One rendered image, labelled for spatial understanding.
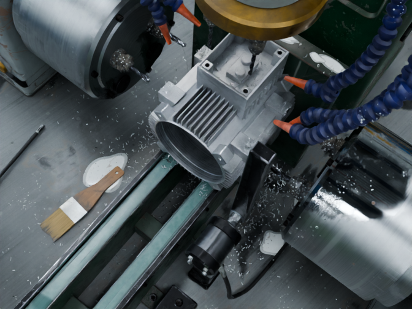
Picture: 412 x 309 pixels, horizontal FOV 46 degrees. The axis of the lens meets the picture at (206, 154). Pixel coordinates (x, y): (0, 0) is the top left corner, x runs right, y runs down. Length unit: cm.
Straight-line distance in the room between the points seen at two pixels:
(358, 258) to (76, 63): 55
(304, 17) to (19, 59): 66
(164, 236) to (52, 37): 40
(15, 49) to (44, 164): 25
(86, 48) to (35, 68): 32
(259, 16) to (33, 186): 67
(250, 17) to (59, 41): 39
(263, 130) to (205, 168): 15
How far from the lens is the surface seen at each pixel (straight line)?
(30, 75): 115
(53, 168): 110
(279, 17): 61
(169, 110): 81
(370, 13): 87
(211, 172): 90
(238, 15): 60
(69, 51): 87
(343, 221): 72
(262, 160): 60
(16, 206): 109
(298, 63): 83
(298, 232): 76
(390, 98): 54
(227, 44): 84
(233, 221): 80
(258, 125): 83
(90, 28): 84
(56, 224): 105
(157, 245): 89
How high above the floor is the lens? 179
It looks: 65 degrees down
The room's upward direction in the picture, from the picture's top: 8 degrees clockwise
